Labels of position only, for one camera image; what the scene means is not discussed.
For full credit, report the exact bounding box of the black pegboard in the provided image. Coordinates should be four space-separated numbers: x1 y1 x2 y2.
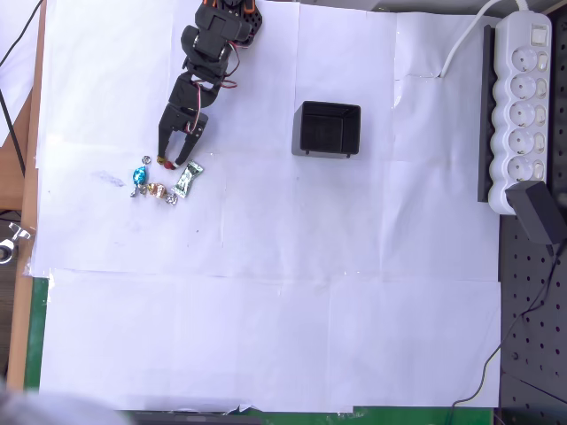
498 0 567 425

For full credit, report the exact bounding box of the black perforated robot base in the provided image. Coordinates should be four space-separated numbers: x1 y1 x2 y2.
241 0 264 48

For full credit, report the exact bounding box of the grey blurred rounded object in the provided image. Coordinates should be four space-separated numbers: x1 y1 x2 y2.
0 379 132 425

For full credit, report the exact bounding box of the blue foil wrapped candy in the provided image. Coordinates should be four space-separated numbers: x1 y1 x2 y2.
129 154 154 199

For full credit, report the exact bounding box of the silver metal clamp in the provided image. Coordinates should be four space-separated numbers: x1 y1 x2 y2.
0 220 36 266

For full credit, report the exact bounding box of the black power adapter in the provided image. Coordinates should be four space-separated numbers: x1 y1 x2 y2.
504 180 563 245

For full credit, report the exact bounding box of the white power strip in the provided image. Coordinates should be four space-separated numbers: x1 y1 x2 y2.
486 11 554 217

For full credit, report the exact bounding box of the white power strip cable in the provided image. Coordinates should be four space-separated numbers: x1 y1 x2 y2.
439 0 532 79

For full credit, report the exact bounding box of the white loose paper sheet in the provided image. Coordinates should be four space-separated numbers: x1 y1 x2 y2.
0 0 45 147

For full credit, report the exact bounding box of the green candy packet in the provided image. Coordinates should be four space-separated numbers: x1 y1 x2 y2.
170 159 205 201

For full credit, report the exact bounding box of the gold foil wrapped candy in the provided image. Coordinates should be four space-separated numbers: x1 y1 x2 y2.
140 181 179 207

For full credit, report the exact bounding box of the white paper table cover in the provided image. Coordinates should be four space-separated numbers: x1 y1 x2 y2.
31 0 505 413

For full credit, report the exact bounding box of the thin black adapter cable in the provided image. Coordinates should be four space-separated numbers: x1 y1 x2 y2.
442 241 567 425

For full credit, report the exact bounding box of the black square container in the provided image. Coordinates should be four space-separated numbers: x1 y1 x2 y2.
291 100 362 160

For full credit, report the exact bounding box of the dark grey shelf rail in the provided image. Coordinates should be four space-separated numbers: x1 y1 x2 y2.
477 25 497 204

